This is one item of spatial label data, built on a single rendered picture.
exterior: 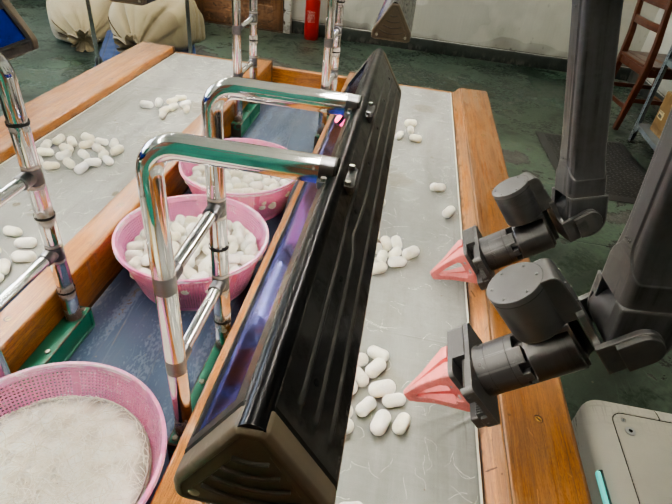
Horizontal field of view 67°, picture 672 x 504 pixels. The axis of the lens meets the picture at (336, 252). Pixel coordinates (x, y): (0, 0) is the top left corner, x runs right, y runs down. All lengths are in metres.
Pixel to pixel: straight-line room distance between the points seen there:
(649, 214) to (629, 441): 1.02
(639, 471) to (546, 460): 0.75
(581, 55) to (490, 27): 4.61
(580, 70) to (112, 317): 0.81
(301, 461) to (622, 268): 0.37
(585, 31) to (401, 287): 0.46
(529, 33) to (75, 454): 5.18
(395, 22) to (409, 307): 0.57
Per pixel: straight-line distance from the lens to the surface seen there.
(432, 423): 0.71
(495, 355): 0.57
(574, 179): 0.84
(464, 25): 5.38
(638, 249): 0.52
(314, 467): 0.26
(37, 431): 0.74
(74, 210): 1.09
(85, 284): 0.93
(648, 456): 1.48
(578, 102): 0.82
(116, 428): 0.71
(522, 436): 0.71
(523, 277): 0.52
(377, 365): 0.73
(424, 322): 0.83
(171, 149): 0.43
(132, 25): 3.81
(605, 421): 1.49
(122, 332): 0.90
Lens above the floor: 1.30
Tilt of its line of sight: 36 degrees down
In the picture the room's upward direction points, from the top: 7 degrees clockwise
